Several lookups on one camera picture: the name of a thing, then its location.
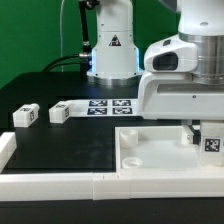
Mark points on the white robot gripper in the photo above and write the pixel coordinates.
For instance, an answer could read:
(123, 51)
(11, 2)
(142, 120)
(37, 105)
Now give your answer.
(176, 96)

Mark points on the white square tabletop part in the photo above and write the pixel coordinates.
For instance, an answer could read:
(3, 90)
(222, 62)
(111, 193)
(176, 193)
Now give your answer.
(156, 148)

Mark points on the white marker base plate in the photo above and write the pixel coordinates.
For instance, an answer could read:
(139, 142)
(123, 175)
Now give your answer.
(103, 108)

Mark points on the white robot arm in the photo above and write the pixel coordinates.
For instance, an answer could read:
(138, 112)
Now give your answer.
(115, 58)

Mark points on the white U-shaped obstacle fence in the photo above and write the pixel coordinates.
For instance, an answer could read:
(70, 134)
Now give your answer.
(120, 184)

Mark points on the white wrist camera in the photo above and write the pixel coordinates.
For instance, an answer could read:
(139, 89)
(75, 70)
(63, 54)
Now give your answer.
(171, 55)

